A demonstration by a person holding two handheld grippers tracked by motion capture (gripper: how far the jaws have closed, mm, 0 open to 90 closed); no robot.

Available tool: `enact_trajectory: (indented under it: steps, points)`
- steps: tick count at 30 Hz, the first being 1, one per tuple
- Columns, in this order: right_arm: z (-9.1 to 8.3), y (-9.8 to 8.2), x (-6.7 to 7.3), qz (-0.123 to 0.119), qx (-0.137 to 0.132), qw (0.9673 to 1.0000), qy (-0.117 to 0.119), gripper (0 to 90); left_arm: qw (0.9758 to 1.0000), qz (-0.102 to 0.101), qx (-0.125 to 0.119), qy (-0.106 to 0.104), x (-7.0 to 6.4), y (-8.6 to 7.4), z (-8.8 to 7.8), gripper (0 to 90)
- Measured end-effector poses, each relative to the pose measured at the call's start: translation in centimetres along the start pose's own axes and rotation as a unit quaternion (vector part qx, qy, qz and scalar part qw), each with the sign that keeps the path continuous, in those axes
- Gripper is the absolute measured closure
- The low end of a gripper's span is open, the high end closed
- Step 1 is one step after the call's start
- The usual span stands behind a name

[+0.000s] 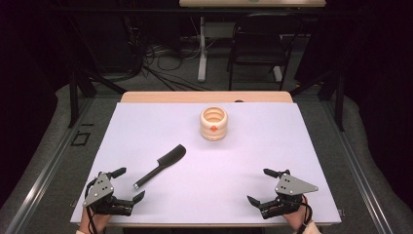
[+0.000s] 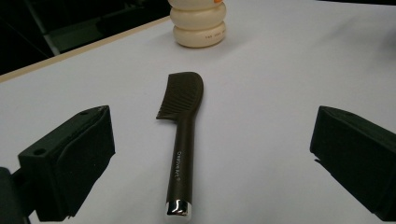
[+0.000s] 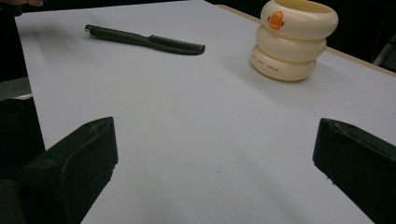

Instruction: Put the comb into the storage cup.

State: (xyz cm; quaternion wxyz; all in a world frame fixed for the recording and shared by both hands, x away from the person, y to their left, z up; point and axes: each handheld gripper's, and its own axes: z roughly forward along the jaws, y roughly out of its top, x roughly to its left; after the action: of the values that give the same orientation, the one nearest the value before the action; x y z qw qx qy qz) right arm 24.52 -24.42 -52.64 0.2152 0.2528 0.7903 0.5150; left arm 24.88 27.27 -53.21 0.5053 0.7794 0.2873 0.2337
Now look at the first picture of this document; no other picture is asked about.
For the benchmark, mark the short black tape strip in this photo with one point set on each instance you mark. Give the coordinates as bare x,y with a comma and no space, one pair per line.
87,124

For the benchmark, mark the person's right hand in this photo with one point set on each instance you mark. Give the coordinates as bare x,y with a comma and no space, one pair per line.
297,217

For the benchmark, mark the black comb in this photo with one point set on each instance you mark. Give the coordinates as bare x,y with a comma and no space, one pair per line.
168,160

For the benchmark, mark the metal floor rail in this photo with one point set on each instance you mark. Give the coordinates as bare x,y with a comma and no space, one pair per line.
357,175
42,175

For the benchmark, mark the black metal stand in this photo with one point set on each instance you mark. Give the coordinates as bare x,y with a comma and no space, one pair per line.
339,104
74,97

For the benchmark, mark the person's left hand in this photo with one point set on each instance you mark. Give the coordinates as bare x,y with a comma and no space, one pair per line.
94,222

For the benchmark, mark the black folding chair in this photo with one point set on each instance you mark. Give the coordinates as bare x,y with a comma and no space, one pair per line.
256,48

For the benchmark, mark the white table mat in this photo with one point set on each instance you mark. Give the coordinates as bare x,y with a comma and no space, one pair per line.
227,175

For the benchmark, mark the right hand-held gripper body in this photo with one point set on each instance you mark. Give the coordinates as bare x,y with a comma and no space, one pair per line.
289,191

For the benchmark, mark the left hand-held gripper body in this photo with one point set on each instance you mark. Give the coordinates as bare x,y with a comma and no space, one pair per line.
103,191

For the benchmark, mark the wooden table with white legs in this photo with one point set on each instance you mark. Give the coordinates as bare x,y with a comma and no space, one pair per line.
202,48

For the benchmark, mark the cream ribbed cup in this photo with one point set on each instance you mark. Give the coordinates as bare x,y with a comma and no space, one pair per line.
213,133

